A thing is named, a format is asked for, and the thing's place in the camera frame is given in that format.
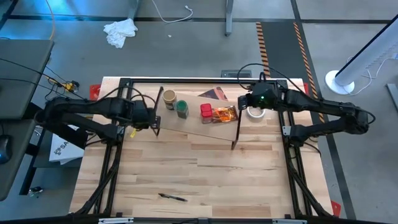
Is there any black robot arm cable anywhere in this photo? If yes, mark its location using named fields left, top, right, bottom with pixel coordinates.
left=236, top=63, right=296, bottom=91

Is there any green-lidded glass spice jar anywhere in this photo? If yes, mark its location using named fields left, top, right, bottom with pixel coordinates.
left=174, top=100, right=190, bottom=119

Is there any grey table leg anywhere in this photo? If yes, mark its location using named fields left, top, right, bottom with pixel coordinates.
left=224, top=0, right=234, bottom=37
left=127, top=0, right=141, bottom=21

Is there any small dark floor device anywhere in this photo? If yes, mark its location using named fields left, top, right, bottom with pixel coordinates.
left=27, top=185, right=44, bottom=198

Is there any black pen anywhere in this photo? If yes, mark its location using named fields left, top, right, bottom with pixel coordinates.
left=157, top=192, right=188, bottom=202

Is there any grey floor outlet box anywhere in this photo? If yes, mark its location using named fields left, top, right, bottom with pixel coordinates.
left=221, top=69, right=252, bottom=78

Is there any red smoked paprika tin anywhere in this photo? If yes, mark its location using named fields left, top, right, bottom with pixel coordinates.
left=200, top=103, right=213, bottom=124

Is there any tan-lidded cylindrical spice can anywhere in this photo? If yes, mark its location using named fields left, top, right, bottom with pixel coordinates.
left=162, top=89, right=177, bottom=111

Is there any white tape roll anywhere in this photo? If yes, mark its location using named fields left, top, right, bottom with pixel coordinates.
left=246, top=106, right=267, bottom=119

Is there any sunset landscape picture card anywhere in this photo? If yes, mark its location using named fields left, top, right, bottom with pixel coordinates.
left=198, top=86, right=229, bottom=102

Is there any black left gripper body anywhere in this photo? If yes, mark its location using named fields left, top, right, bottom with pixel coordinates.
left=132, top=100, right=157, bottom=130

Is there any black computer mouse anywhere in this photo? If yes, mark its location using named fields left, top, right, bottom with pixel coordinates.
left=0, top=134, right=14, bottom=165

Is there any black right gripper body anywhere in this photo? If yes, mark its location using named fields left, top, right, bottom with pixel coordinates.
left=248, top=81, right=280, bottom=110

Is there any grey desk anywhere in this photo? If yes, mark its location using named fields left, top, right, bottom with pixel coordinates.
left=0, top=39, right=55, bottom=202

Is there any wooden shelf with black legs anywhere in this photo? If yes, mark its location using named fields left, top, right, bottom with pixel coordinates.
left=152, top=86, right=243, bottom=151

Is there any clear bag of orange spice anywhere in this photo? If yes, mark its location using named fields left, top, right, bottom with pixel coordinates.
left=211, top=105, right=239, bottom=124

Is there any white crumpled cloth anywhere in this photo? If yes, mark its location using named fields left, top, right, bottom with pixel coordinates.
left=103, top=17, right=139, bottom=49

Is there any white printed bag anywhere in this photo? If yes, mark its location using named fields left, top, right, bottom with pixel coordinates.
left=49, top=124, right=85, bottom=166

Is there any white fan cable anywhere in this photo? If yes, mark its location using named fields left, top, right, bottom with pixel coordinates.
left=346, top=55, right=398, bottom=96

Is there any yellow cable connector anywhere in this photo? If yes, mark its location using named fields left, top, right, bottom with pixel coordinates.
left=63, top=80, right=80, bottom=93

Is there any white tower fan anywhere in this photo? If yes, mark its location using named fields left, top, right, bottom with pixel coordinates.
left=325, top=14, right=398, bottom=96

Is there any yellow cable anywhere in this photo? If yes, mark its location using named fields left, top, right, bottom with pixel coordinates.
left=45, top=0, right=56, bottom=41

